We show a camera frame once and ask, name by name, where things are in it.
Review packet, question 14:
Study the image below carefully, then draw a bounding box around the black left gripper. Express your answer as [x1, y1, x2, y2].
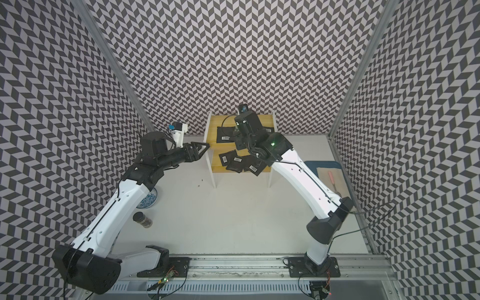
[157, 142, 210, 170]

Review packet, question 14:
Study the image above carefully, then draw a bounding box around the black tea bag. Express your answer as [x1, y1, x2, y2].
[242, 155, 267, 176]
[226, 156, 245, 173]
[219, 149, 238, 167]
[216, 126, 238, 144]
[262, 127, 275, 135]

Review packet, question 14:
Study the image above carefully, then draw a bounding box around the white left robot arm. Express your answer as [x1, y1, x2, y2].
[52, 131, 210, 295]

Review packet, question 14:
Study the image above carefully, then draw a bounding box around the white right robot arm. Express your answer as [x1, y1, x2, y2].
[234, 111, 354, 276]

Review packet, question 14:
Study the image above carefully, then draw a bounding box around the white yellow two-tier shelf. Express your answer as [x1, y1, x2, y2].
[202, 113, 280, 189]

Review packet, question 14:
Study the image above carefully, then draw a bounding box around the blue patterned plate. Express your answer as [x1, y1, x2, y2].
[136, 188, 158, 210]

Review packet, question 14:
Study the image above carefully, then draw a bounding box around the blue tray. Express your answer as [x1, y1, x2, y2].
[305, 161, 343, 177]

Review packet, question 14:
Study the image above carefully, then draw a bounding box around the dark spice jar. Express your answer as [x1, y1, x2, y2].
[132, 211, 153, 228]

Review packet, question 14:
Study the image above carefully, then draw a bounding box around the beige cloth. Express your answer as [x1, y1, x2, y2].
[316, 167, 352, 198]

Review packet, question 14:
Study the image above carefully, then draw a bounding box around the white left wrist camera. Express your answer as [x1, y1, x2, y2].
[168, 122, 188, 148]

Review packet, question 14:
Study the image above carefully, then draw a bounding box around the pink handled spoon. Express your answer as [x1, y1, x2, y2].
[327, 171, 341, 196]

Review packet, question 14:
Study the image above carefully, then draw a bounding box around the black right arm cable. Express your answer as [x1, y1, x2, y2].
[325, 200, 395, 256]

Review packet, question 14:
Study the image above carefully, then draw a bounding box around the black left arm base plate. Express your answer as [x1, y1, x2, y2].
[136, 256, 191, 278]

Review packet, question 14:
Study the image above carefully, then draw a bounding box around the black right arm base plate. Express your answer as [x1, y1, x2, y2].
[286, 256, 341, 278]

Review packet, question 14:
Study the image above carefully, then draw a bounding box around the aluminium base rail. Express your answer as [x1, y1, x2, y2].
[74, 254, 405, 300]

